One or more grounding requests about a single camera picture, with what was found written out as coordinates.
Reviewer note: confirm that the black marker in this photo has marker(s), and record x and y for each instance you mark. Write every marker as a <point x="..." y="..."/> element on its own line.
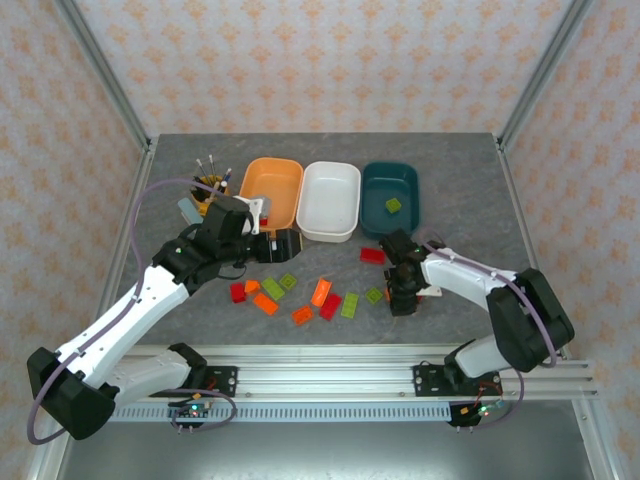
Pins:
<point x="197" y="181"/>

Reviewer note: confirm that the red long lego brick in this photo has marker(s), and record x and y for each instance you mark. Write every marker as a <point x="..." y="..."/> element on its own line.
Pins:
<point x="372" y="255"/>
<point x="330" y="306"/>

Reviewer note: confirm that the yellow pen cup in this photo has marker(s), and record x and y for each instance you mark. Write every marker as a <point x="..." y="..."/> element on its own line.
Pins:
<point x="202" y="202"/>

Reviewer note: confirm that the orange small sloped lego brick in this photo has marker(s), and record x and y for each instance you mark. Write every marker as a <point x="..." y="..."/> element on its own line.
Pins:
<point x="252" y="286"/>

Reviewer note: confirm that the white plastic container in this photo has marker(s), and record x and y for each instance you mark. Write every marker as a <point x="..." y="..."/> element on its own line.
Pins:
<point x="327" y="200"/>

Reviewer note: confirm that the red small lego brick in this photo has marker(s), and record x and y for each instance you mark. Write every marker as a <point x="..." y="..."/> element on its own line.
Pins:
<point x="263" y="220"/>

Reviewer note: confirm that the green long lego brick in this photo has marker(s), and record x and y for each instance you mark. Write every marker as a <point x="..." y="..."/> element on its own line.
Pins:
<point x="349" y="304"/>
<point x="273" y="288"/>

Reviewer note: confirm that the orange curved lego piece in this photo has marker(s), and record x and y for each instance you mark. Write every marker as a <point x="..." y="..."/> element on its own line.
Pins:
<point x="321" y="291"/>

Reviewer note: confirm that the left controller circuit board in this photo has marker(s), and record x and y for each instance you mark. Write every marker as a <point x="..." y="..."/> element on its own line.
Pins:
<point x="194" y="411"/>

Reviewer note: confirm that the aluminium table side rail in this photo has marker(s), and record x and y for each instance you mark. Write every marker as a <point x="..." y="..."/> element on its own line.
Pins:
<point x="119" y="272"/>
<point x="529" y="240"/>

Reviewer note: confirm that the white marker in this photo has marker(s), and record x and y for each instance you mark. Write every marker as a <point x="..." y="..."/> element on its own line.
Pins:
<point x="217" y="186"/>

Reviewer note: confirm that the blue-tipped white pen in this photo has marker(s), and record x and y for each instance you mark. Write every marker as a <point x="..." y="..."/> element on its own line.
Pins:
<point x="227" y="175"/>

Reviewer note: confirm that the thin white-tipped pen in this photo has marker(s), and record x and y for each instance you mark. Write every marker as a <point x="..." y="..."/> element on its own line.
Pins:
<point x="200" y="167"/>
<point x="212" y="165"/>

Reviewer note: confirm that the right controller circuit board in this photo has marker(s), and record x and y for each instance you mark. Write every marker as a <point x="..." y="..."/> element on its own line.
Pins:
<point x="482" y="411"/>

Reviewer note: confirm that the orange square lego brick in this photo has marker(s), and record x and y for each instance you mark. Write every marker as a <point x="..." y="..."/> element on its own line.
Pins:
<point x="302" y="315"/>

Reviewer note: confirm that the orange plastic container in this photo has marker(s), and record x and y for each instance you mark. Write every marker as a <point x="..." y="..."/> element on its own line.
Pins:
<point x="275" y="185"/>

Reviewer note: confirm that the left black mount plate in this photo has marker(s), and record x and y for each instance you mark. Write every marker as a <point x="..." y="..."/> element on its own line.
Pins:
<point x="225" y="380"/>

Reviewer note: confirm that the green square lego brick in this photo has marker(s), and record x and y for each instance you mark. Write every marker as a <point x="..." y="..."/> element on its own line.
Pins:
<point x="288" y="281"/>
<point x="393" y="205"/>
<point x="373" y="295"/>

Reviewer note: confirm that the grey eraser block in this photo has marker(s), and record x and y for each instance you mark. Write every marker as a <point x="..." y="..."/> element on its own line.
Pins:
<point x="189" y="210"/>

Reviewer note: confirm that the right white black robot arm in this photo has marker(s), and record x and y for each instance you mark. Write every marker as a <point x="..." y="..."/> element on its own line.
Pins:
<point x="465" y="272"/>

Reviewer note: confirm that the orange long lego brick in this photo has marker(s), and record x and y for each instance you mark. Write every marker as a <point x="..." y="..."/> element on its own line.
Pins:
<point x="265" y="303"/>

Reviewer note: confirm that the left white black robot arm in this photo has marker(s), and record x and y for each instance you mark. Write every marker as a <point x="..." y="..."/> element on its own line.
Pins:
<point x="150" y="295"/>

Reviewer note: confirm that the black mount plate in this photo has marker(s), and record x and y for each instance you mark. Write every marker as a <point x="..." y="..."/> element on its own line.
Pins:
<point x="225" y="380"/>
<point x="425" y="380"/>

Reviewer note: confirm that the aluminium frame post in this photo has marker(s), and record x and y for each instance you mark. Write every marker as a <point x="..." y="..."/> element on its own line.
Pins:
<point x="545" y="70"/>
<point x="100" y="65"/>

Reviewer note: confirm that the right black mount plate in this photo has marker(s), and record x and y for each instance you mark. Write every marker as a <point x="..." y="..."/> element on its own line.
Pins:
<point x="425" y="380"/>

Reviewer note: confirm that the controller circuit board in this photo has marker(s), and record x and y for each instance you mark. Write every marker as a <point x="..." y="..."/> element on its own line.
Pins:
<point x="194" y="411"/>
<point x="482" y="411"/>

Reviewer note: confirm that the teal plastic container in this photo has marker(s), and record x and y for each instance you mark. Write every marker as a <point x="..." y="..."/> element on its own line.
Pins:
<point x="375" y="220"/>

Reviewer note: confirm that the grey metal panel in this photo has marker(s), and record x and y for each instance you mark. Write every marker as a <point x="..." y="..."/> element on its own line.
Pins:
<point x="325" y="450"/>

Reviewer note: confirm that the aluminium mounting rail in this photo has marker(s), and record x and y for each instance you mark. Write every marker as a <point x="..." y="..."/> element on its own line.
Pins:
<point x="325" y="375"/>

